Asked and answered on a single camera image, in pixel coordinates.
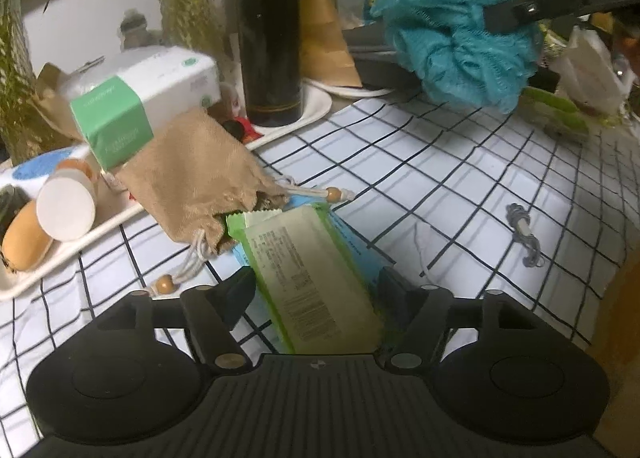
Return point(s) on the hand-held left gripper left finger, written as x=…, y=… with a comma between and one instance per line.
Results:
x=237, y=298

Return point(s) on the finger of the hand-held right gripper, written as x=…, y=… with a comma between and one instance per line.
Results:
x=510, y=14

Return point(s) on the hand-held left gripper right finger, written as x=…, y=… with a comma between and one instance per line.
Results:
x=395, y=293

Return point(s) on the teal bath pouf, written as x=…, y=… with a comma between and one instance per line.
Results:
x=450, y=48

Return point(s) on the green wipes packet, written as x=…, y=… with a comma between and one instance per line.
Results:
x=310, y=278

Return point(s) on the large brown cardboard box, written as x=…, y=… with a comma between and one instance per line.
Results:
x=620, y=308

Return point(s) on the clear plastic bag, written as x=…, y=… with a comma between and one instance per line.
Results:
x=590, y=73

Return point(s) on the bundle of green packets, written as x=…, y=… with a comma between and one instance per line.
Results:
x=555, y=110

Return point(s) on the white black checked tablecloth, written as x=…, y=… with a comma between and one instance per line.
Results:
x=450, y=178

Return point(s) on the long white tray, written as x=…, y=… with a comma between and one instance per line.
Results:
x=75, y=258

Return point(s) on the small red toy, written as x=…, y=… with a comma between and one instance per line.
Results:
x=242, y=130

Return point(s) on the white plate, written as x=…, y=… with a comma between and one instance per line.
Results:
x=350, y=90

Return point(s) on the brown paper bag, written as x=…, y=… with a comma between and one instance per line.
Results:
x=325, y=28

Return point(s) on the white round cylinder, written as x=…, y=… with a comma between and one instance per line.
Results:
x=65, y=210

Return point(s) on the white green tissue box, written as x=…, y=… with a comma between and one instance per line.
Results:
x=150, y=88

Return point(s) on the black thermos bottle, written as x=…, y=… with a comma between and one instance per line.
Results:
x=270, y=38

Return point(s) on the black round jar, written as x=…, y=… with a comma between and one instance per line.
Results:
x=12, y=208

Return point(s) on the dark glass jar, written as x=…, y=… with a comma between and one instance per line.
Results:
x=136, y=30

